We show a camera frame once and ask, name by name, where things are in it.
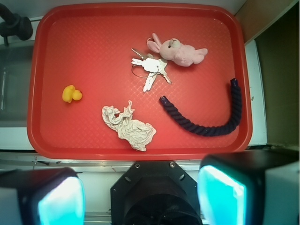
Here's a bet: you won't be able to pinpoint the dark purple rope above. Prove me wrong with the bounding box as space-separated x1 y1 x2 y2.
159 78 242 137

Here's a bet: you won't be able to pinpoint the steel sink basin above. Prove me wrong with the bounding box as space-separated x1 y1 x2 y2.
0 41 34 128

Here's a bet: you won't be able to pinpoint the yellow rubber duck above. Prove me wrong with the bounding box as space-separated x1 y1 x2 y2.
62 85 83 103

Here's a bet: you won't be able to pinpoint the red plastic tray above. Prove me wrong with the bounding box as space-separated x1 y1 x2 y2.
27 3 252 161

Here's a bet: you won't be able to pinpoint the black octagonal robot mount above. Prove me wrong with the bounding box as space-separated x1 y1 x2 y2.
110 161 203 225

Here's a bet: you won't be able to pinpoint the silver key bunch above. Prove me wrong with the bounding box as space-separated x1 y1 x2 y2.
131 48 172 92

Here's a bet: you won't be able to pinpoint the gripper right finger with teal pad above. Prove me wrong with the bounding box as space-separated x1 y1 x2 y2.
197 149 300 225

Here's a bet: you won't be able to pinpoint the pink plush bunny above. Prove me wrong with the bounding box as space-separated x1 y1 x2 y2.
146 33 208 67

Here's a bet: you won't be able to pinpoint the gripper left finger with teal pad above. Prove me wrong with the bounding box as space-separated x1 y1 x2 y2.
0 168 85 225

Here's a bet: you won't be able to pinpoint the crumpled white cloth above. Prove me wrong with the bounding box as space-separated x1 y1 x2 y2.
102 100 157 152

